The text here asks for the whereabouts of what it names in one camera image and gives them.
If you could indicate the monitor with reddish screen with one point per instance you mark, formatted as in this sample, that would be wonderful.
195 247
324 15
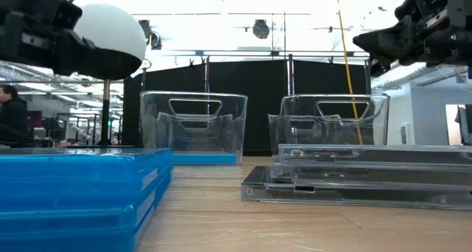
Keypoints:
35 118

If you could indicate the white globe lamp black base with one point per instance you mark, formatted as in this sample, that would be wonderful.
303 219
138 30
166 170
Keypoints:
114 31

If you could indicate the dark round ceiling fixture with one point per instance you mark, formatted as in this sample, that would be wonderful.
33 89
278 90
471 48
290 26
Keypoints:
261 29

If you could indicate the dark monitor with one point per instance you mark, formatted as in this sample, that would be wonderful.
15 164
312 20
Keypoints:
466 123

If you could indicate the person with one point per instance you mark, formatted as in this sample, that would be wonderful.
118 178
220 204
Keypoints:
13 115

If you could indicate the clear plastic bin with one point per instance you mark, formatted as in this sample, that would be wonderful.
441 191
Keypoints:
236 126
302 112

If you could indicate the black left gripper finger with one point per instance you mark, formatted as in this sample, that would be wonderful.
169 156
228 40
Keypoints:
72 56

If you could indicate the white wall box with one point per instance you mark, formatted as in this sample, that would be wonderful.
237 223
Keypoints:
404 134

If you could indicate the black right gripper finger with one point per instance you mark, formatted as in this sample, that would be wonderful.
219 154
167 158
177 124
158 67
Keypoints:
387 42
377 68

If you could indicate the black backdrop panel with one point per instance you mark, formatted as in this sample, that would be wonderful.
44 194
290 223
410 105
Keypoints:
258 97

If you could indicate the black ceiling spotlight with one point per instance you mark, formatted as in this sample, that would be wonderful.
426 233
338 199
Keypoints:
155 40

